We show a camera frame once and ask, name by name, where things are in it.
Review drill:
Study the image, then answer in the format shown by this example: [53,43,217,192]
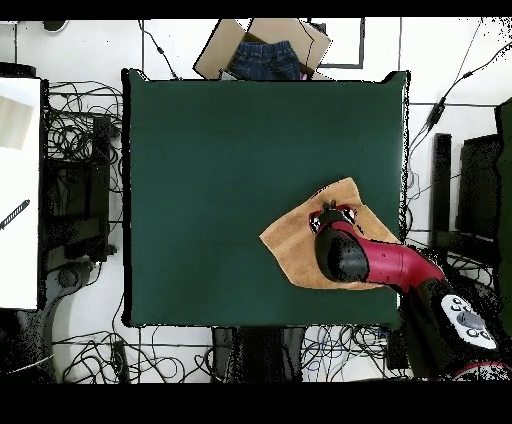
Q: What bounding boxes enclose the thin black cable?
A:
[137,19,181,80]

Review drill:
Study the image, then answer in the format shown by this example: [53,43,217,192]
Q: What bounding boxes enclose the black flat panel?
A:
[455,133,505,241]

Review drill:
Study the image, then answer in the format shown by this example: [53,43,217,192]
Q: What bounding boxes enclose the black ridged strap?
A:
[0,198,31,231]

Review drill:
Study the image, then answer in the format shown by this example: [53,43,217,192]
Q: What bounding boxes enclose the black power strip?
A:
[111,339,131,383]

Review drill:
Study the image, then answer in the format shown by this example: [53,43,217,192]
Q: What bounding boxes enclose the dark green table cloth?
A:
[121,68,411,328]

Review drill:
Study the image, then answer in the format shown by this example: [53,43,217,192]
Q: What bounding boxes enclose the blue denim jeans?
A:
[228,40,303,82]

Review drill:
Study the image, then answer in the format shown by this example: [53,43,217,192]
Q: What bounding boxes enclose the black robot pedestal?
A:
[211,326,307,383]

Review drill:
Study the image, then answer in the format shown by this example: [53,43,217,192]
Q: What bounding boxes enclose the black upright bar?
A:
[429,132,453,251]

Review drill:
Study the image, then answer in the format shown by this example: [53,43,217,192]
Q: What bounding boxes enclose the beige box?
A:
[0,95,34,151]

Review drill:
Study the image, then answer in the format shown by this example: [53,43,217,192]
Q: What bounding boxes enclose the black power brick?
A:
[385,327,409,371]

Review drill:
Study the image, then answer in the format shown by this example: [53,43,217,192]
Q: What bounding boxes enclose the black cable with inline adapter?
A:
[405,39,512,201]

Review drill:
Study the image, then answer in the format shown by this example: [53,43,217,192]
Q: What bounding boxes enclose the black cable tangle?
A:
[45,79,125,193]
[402,235,497,289]
[53,327,213,383]
[301,325,391,381]

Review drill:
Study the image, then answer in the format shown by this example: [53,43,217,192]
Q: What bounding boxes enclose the white desk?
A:
[0,76,43,311]

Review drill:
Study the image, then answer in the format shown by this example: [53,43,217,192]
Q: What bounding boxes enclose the black equipment rack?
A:
[39,115,117,263]

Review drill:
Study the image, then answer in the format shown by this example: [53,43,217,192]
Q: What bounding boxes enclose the brown cardboard box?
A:
[192,17,333,82]

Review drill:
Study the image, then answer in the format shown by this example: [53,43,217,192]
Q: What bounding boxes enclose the tan terry towel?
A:
[258,176,402,291]

